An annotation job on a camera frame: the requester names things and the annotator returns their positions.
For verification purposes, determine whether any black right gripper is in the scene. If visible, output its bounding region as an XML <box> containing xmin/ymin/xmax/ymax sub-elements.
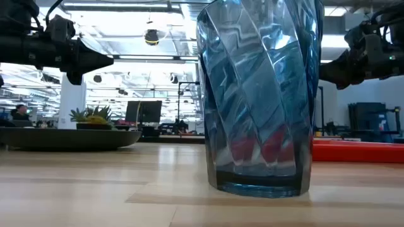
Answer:
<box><xmin>319</xmin><ymin>31</ymin><xmax>395</xmax><ymax>91</ymax></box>

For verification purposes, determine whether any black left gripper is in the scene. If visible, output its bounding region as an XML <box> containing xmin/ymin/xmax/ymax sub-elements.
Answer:
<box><xmin>39</xmin><ymin>37</ymin><xmax>114</xmax><ymax>86</ymax></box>

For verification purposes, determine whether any dark grey round plate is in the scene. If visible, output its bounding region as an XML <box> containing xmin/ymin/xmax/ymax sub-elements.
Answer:
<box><xmin>0</xmin><ymin>127</ymin><xmax>143</xmax><ymax>152</ymax></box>

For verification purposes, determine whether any blue faceted glass tumbler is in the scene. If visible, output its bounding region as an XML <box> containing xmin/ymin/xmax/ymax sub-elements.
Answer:
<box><xmin>196</xmin><ymin>0</ymin><xmax>324</xmax><ymax>199</ymax></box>

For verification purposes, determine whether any red plastic tray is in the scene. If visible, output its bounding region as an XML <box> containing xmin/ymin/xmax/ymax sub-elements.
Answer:
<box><xmin>312</xmin><ymin>138</ymin><xmax>404</xmax><ymax>164</ymax></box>

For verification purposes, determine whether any potted green succulent plant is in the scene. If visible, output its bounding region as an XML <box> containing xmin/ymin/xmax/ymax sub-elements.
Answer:
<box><xmin>69</xmin><ymin>105</ymin><xmax>116</xmax><ymax>131</ymax></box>

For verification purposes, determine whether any black equipment cabinet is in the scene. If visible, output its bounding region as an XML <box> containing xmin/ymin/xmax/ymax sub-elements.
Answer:
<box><xmin>347</xmin><ymin>102</ymin><xmax>402</xmax><ymax>143</ymax></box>

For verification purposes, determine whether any black computer monitor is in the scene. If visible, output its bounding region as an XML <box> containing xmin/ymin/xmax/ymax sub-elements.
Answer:
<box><xmin>125</xmin><ymin>100</ymin><xmax>163</xmax><ymax>124</ymax></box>

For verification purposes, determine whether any person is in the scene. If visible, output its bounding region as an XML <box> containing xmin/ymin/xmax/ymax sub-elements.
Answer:
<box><xmin>10</xmin><ymin>104</ymin><xmax>33</xmax><ymax>122</ymax></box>

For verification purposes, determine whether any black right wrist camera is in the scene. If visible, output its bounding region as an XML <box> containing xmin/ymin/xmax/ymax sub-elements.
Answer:
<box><xmin>344</xmin><ymin>21</ymin><xmax>379</xmax><ymax>53</ymax></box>

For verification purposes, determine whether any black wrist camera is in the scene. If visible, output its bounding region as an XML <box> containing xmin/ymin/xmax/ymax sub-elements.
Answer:
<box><xmin>46</xmin><ymin>14</ymin><xmax>76</xmax><ymax>44</ymax></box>
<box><xmin>344</xmin><ymin>21</ymin><xmax>379</xmax><ymax>53</ymax></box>

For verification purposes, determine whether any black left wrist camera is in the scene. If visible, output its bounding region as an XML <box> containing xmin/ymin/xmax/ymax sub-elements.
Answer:
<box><xmin>46</xmin><ymin>14</ymin><xmax>76</xmax><ymax>44</ymax></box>

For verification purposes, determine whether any black aluminium table frame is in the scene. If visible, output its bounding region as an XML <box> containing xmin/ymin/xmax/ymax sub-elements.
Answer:
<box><xmin>138</xmin><ymin>134</ymin><xmax>206</xmax><ymax>145</ymax></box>

